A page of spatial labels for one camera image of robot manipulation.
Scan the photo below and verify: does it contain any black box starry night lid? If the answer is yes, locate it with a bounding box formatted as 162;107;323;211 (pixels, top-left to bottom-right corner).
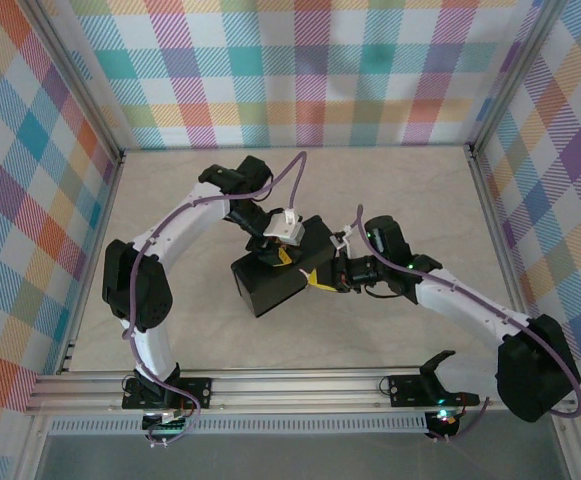
230;214;339;319

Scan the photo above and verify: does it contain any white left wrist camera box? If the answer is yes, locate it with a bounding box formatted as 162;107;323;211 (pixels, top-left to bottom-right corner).
262;208;305;247

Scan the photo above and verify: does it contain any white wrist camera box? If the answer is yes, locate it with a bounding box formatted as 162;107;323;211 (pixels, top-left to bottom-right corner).
330;225;357;252
262;208;305;247

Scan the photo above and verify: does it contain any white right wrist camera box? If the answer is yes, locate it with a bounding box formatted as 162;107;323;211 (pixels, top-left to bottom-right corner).
330;225;357;252

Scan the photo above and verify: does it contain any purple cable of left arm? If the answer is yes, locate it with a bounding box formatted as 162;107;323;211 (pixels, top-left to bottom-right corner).
121;150;308;444

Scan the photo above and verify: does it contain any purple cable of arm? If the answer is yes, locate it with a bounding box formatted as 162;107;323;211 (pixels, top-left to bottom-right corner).
121;150;308;444
355;203;581;444

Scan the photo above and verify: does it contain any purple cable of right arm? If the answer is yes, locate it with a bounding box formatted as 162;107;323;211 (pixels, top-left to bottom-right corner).
355;203;581;444

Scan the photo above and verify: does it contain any long aluminium base rail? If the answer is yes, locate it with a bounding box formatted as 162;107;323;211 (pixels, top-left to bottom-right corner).
24;368;579;416

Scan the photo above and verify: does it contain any aluminium table side rail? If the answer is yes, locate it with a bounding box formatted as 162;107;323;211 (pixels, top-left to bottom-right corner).
464;144;547;371
55;149;127;376

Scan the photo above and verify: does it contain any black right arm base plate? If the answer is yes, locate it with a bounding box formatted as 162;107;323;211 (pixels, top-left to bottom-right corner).
387;373;481;407

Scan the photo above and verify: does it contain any grey slotted cable duct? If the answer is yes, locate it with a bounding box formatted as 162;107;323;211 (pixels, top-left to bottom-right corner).
47;417;431;435

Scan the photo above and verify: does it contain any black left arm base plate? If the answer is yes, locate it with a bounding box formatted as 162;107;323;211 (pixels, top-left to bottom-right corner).
122;377;214;410

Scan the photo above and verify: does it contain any aluminium frame post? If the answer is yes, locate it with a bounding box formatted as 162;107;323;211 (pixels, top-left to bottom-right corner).
19;0;127;166
467;0;564;154

